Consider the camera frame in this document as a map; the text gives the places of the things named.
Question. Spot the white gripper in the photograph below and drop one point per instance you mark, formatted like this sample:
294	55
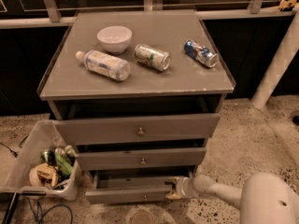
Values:
181	187

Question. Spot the grey bottom drawer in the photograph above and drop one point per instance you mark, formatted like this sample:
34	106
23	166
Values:
134	185

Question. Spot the grey drawer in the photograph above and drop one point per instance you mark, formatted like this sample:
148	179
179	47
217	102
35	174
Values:
137	129
134	185
132	159

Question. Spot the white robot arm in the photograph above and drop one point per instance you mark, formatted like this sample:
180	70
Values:
264	198

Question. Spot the grey middle drawer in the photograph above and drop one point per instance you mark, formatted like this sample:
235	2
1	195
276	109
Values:
132	159

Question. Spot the grey drawer cabinet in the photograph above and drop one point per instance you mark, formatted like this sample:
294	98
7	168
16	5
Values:
186	87

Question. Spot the grey top drawer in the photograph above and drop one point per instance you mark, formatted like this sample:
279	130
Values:
137	129

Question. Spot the green can in bin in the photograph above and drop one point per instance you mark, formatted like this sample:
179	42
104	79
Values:
63	162

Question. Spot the green white soda can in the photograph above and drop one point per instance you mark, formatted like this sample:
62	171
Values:
152	57

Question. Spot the yellow snack bag in bin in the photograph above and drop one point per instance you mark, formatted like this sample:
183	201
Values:
43	175

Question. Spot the blue soda can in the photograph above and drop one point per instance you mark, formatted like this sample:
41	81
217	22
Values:
201	54

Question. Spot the clear plastic bin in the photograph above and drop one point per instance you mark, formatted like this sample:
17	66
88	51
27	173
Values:
44	135

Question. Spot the clear plastic bottle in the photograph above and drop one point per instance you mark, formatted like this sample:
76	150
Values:
104	64

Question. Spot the white bowl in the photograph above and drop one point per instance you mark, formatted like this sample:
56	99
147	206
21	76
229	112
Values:
115	39

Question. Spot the white slanted pole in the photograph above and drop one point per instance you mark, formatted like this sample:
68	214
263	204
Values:
286	51

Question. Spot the metal railing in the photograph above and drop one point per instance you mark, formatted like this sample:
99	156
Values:
34	13

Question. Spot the yellow object on ledge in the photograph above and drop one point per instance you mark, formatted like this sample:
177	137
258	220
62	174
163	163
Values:
286	5

